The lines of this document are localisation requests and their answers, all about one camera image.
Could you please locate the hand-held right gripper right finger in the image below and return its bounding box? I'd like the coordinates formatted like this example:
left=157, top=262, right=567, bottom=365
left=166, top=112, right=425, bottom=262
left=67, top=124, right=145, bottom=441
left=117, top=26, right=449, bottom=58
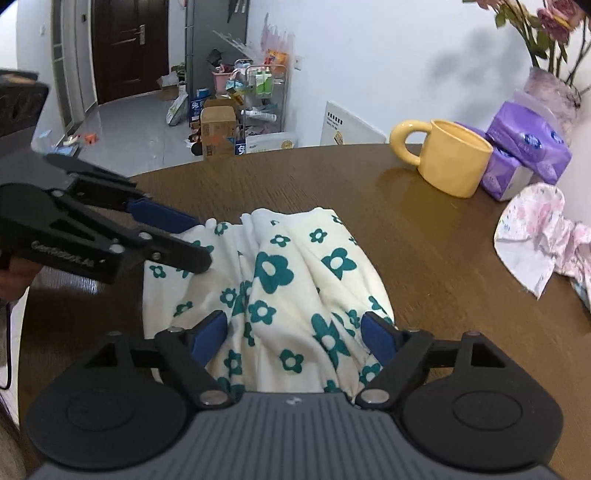
left=355, top=311, right=509, bottom=409

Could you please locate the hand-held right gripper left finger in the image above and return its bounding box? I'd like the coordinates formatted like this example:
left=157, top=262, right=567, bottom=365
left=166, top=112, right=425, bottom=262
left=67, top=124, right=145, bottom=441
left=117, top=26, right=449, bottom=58
left=83, top=310, right=234, bottom=409

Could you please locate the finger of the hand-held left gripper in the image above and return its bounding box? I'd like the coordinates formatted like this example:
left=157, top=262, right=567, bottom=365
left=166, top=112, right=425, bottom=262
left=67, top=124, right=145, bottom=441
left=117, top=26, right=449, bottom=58
left=46, top=154, right=199, bottom=234
left=112, top=228, right=214, bottom=278

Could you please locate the cream shirt with teal flowers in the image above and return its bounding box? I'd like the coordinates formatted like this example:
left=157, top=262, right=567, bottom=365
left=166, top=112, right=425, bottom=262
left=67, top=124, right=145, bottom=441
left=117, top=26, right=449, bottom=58
left=141, top=208, right=397, bottom=407

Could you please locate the person's left hand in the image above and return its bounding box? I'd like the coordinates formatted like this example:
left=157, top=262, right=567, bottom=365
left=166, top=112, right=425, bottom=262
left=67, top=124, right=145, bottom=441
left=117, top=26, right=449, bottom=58
left=0, top=256, right=42, bottom=302

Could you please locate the brown cardboard box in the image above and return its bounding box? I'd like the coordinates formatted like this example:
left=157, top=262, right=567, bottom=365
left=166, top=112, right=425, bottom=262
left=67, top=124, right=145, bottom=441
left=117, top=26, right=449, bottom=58
left=200, top=105, right=237, bottom=161

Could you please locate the white green bag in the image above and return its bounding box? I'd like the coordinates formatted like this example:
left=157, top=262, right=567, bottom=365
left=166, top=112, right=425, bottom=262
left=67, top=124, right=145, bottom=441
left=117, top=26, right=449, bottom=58
left=165, top=85, right=191, bottom=126

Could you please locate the blue white carton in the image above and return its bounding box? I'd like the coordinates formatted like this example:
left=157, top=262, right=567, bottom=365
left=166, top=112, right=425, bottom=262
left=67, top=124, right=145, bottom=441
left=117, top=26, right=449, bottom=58
left=189, top=88, right=211, bottom=123

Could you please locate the open cardboard box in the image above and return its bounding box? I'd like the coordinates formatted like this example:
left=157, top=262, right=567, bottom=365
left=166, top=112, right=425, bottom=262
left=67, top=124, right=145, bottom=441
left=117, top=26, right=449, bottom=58
left=156, top=69, right=186, bottom=101

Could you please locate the white closet door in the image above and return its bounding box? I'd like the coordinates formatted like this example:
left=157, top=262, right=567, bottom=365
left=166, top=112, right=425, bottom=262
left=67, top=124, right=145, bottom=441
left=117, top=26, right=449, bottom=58
left=48, top=0, right=99, bottom=136

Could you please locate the cluttered storage cart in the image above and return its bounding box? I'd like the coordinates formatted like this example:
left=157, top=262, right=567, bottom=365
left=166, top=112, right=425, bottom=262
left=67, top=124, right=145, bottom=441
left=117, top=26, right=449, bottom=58
left=210, top=28, right=289, bottom=139

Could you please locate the dark wooden door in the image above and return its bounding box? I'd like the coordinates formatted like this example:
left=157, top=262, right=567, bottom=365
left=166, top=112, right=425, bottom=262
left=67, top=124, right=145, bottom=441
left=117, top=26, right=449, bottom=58
left=90, top=0, right=171, bottom=106

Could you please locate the grey fridge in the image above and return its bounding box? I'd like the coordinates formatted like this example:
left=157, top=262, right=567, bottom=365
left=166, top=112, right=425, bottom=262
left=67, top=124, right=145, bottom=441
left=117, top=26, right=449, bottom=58
left=185, top=0, right=252, bottom=123

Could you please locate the pink floral garment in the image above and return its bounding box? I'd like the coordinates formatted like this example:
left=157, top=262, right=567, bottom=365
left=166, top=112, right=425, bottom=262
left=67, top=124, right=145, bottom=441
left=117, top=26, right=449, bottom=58
left=493, top=182, right=591, bottom=319

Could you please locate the yellow mug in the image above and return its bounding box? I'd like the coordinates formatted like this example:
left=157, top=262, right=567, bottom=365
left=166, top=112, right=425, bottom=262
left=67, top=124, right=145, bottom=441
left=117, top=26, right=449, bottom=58
left=389, top=119, right=495, bottom=199

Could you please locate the sealed purple tissue pack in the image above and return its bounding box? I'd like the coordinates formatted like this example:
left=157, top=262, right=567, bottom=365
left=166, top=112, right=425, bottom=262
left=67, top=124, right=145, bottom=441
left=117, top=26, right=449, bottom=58
left=455, top=121, right=536, bottom=202

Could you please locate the white flat box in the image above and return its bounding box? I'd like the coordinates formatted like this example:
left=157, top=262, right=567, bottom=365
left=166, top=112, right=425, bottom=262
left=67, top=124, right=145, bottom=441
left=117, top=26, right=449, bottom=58
left=320, top=100, right=387, bottom=147

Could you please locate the opened purple tissue pack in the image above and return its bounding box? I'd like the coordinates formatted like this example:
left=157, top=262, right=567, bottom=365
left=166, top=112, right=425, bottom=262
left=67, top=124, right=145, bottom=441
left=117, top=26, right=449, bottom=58
left=485, top=90, right=573, bottom=183

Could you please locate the purple textured vase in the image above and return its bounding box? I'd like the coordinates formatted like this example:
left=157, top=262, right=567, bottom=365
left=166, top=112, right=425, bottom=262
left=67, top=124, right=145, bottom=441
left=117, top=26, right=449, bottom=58
left=522, top=67, right=583, bottom=139

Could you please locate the bouquet of dried roses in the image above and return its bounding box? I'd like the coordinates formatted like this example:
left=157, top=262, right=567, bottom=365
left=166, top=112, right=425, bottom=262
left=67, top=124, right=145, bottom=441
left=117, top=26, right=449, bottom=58
left=464, top=0, right=591, bottom=88

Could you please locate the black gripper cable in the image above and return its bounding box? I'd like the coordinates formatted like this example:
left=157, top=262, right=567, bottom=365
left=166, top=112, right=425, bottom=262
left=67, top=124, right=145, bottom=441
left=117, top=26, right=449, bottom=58
left=0, top=300, right=14, bottom=391

